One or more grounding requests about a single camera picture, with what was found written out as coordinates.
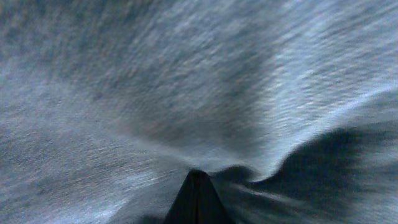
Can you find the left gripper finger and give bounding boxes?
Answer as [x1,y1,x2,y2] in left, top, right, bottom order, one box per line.
[164,169,235,224]

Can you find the dark blue jeans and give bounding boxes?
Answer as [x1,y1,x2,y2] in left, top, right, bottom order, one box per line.
[1,0,397,223]

